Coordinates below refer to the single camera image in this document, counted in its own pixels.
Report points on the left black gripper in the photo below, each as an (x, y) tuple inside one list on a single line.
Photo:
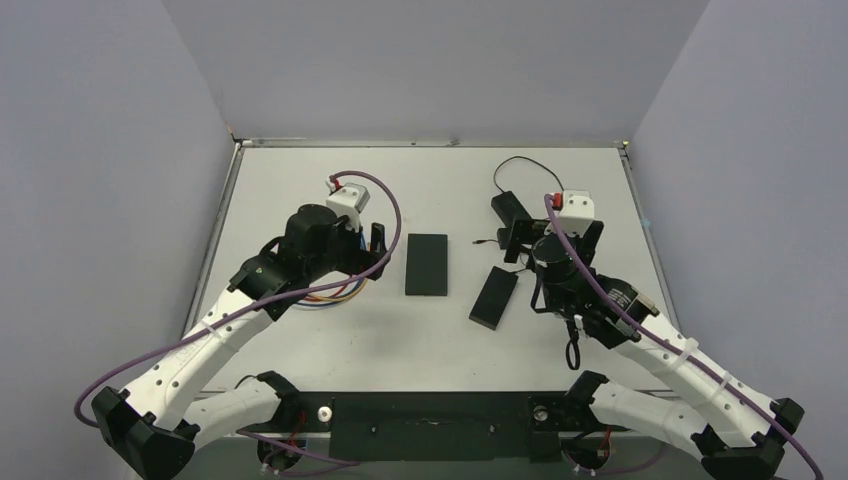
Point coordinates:
[(361, 259)]

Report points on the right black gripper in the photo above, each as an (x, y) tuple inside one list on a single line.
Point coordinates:
[(520, 234)]

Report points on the black network switch small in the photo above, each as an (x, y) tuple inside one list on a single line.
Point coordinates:
[(493, 298)]

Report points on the black power adapter with cord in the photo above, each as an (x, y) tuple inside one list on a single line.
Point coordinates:
[(508, 207)]

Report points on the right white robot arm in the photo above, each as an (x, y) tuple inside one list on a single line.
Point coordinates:
[(733, 431)]

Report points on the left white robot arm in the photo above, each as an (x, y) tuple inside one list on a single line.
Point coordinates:
[(156, 422)]

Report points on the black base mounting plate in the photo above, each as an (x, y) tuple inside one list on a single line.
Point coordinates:
[(437, 426)]

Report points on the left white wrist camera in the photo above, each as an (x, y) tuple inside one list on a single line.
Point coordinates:
[(350, 199)]

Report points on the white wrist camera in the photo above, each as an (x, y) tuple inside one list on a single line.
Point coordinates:
[(575, 211), (350, 199)]

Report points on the black network switch upright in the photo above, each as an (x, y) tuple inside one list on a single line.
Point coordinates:
[(427, 265)]

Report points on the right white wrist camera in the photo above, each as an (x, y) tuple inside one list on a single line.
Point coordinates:
[(575, 211)]

